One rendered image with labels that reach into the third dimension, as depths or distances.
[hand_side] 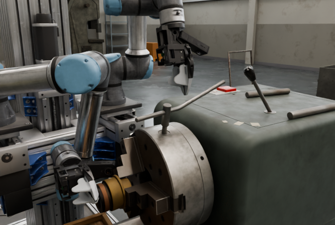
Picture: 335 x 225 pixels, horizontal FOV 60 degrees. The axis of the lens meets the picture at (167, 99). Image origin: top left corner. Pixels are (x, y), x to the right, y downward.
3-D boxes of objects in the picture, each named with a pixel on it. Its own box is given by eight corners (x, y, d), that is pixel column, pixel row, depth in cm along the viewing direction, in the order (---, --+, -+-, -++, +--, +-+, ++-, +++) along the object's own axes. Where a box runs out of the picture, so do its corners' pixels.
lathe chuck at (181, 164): (145, 184, 107) (151, 107, 95) (195, 252, 83) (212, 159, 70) (123, 191, 102) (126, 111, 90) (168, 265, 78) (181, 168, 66)
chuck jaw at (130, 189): (159, 175, 83) (183, 192, 72) (160, 192, 83) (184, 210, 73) (123, 186, 77) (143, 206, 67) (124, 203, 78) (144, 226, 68)
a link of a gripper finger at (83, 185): (77, 206, 70) (68, 188, 77) (100, 199, 72) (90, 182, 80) (76, 195, 69) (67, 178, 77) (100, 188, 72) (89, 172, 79)
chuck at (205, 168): (154, 182, 109) (161, 106, 96) (205, 247, 84) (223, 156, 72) (145, 184, 107) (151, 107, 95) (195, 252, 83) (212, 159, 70)
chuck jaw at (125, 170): (149, 170, 89) (138, 133, 92) (155, 167, 84) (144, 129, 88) (114, 180, 83) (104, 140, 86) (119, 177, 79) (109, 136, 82)
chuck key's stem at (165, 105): (162, 144, 80) (166, 107, 76) (157, 140, 81) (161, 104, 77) (168, 142, 81) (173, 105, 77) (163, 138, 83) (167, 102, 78)
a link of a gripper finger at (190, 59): (182, 79, 89) (178, 51, 88) (186, 79, 90) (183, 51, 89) (190, 78, 85) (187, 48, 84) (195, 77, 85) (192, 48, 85)
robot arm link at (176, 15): (175, 15, 93) (189, 7, 86) (177, 29, 93) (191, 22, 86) (154, 15, 89) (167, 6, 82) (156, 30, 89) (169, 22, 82)
